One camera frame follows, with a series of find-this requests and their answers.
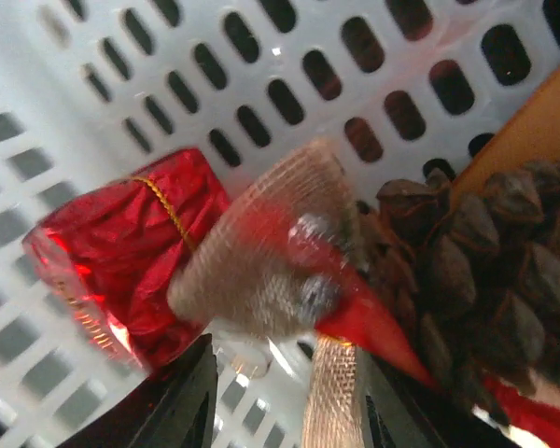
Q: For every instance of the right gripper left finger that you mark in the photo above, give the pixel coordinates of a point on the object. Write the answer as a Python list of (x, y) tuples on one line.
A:
[(174, 407)]

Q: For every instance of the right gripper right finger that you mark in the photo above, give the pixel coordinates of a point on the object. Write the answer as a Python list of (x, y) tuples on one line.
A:
[(397, 411)]

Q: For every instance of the burlap bow ornament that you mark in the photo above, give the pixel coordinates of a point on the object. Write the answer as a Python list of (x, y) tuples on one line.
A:
[(236, 275)]

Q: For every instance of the white perforated plastic basket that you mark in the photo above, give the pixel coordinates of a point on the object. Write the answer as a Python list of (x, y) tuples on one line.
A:
[(92, 90)]

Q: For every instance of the red ribbon bow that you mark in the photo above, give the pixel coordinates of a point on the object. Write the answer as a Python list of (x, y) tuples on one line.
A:
[(362, 319)]

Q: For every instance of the dark pine cone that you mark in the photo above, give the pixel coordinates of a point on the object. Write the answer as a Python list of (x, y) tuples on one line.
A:
[(475, 284)]

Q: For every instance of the red gift box ornament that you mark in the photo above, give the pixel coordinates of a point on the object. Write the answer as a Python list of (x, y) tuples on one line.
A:
[(110, 254)]

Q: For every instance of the brown ribbon bow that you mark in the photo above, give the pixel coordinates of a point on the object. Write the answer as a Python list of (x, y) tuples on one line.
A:
[(532, 133)]

